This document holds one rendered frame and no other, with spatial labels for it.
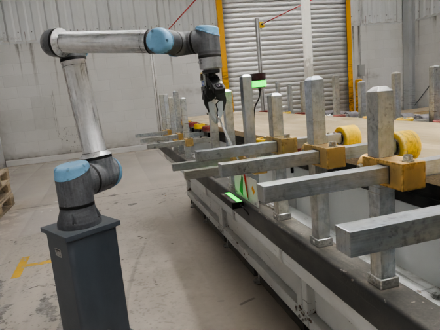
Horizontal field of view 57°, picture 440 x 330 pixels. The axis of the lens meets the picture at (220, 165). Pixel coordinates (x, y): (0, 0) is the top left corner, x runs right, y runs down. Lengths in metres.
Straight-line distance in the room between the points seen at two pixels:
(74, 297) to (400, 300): 1.38
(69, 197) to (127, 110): 7.32
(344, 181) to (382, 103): 0.17
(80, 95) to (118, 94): 7.12
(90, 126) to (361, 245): 1.62
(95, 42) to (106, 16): 7.55
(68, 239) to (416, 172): 1.36
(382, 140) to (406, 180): 0.10
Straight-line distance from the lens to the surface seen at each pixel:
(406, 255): 1.19
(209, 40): 1.62
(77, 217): 1.84
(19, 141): 9.26
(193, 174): 1.42
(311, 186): 0.72
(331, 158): 0.98
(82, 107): 1.96
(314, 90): 1.03
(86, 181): 1.83
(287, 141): 1.20
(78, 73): 1.97
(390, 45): 11.54
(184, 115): 2.71
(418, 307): 0.87
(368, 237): 0.48
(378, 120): 0.82
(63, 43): 1.83
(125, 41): 1.64
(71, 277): 1.86
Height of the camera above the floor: 1.12
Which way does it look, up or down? 10 degrees down
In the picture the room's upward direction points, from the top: 5 degrees counter-clockwise
